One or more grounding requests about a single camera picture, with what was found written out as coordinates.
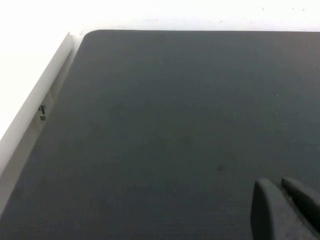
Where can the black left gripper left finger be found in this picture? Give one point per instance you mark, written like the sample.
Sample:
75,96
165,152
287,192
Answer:
272,215

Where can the small black clip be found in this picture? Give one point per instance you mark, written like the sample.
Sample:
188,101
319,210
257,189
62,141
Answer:
42,113

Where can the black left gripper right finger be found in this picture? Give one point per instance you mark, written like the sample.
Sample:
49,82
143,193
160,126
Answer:
307,207

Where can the white side board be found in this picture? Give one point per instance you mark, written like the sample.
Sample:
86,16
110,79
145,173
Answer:
37,105

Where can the black table mat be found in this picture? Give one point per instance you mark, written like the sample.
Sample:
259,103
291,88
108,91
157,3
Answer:
150,125

